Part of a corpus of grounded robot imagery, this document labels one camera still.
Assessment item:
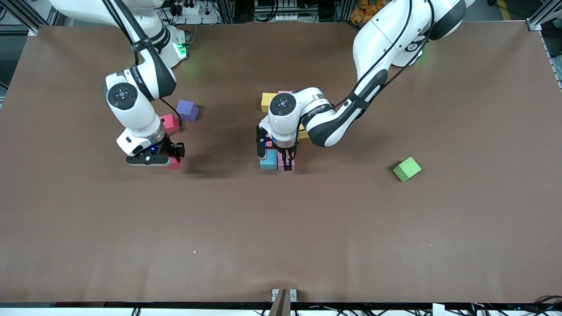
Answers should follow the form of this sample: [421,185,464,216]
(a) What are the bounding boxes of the cyan foam cube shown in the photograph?
[260,149,278,170]

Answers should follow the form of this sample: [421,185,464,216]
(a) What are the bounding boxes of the green foam cube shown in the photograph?
[393,157,422,183]

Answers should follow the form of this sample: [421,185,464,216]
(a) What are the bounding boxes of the purple foam cube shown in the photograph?
[175,100,200,122]

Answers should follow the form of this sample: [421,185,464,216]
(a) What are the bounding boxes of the white power strip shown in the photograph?
[169,0,220,25]

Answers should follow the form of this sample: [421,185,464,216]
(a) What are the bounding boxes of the pile of orange objects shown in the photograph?
[350,0,387,22]

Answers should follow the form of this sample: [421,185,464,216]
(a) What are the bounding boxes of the small metal bracket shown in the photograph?
[271,288,298,303]

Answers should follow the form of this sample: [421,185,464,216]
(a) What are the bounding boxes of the brown wooden post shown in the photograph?
[268,288,292,316]

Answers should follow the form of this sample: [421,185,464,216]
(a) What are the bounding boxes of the black cable bundle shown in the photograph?
[465,296,562,316]

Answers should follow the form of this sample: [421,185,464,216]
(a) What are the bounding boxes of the metal table side rail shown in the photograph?
[538,31,562,90]

